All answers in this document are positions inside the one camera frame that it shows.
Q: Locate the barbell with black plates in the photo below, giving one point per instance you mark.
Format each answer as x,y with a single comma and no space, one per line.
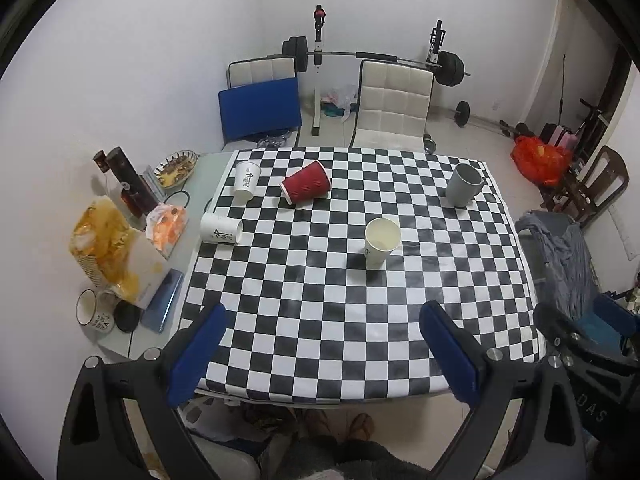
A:
380,57

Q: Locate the grey mug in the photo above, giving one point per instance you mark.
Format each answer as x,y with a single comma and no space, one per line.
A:
464,185

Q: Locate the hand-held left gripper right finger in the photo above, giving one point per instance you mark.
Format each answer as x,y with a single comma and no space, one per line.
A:
452,360

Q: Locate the yellow snack bag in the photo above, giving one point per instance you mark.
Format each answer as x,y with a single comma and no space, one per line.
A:
102,242

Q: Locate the orange plastic bag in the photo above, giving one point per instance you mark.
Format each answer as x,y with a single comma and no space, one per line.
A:
540,158

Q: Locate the red ribbed paper cup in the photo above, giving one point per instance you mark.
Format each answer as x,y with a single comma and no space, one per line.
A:
306,183

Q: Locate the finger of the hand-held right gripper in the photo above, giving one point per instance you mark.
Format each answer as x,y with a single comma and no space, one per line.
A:
552,322
617,312

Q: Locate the white plastic bag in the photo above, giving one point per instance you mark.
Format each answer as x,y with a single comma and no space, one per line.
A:
344,97

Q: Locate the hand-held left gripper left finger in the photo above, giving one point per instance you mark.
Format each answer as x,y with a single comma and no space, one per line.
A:
192,360

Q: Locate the white barbell rack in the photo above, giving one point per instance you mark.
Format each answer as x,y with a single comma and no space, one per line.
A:
317,75

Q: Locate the brown wooden chair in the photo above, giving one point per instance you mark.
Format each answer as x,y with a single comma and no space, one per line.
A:
597,182

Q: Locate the white padded chair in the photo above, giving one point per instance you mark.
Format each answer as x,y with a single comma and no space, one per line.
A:
261,69
394,102

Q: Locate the black round lid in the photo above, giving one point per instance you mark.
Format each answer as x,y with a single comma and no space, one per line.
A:
125,318

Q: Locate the black white checkered tablecloth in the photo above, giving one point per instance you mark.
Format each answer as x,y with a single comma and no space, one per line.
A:
350,290

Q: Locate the glass ashtray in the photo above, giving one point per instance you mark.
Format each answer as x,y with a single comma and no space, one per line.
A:
272,140

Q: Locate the pink suitcase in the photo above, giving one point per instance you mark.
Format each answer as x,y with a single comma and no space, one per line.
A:
562,135

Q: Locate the person's grey fuzzy pants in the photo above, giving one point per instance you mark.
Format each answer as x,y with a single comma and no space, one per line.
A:
345,460

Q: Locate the plain white paper cup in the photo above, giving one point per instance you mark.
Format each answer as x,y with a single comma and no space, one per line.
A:
381,242

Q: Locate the orange snack packet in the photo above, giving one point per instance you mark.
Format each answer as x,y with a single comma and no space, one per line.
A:
167,222

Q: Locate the grey cloth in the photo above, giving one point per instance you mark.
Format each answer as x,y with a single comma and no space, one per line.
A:
562,255

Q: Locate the glass bowl with food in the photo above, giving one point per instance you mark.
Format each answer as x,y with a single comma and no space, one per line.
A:
175,167

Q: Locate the person's foot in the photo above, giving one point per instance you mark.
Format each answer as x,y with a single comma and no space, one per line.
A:
362,426

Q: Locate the white printed paper cup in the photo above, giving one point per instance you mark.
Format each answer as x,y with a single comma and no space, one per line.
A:
221,228
246,181

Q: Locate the white printed mug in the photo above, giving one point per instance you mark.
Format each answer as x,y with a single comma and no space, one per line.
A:
93,311

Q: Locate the dark small bottle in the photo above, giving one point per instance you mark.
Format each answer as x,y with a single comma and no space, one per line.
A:
101,161

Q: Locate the blue board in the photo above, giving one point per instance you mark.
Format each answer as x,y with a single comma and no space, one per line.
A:
259,110

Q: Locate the dark tall bottle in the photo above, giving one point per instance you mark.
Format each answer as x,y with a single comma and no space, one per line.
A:
131,182

